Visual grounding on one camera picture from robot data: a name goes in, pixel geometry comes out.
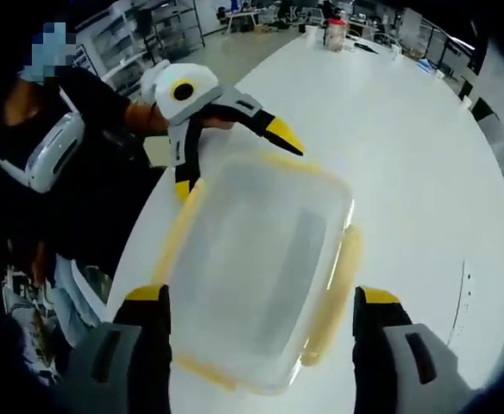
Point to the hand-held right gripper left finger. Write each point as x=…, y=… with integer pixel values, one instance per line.
x=127, y=371

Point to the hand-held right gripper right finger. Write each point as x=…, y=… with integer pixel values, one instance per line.
x=394, y=371

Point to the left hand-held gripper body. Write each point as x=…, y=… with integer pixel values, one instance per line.
x=178, y=86

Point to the yellow-latched storage box lid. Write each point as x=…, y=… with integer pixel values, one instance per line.
x=252, y=267

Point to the clear jar with red lid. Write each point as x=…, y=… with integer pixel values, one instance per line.
x=336, y=34

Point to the person's left hand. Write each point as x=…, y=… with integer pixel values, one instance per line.
x=146, y=121

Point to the metal shelving rack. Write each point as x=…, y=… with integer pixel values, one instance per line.
x=148, y=34

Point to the person operator in black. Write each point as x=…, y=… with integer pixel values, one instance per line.
x=101, y=172

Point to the person's jeans leg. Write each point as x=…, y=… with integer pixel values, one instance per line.
x=73, y=297

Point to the flat black object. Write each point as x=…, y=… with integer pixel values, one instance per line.
x=366, y=48

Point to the white worn device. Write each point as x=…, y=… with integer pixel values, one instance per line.
x=51, y=151

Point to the black office chair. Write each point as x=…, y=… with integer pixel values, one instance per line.
x=485, y=110

